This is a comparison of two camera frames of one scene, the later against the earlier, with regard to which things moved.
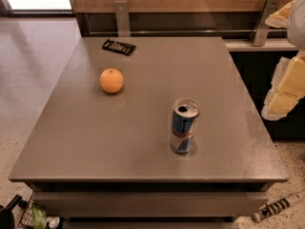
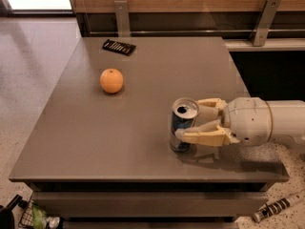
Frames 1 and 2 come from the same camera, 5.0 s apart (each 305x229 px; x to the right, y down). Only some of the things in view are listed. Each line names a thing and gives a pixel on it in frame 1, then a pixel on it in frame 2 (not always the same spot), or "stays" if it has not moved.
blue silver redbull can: (184, 122) stays
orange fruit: (111, 80) stays
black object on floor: (7, 218) stays
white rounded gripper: (297, 24) to (248, 119)
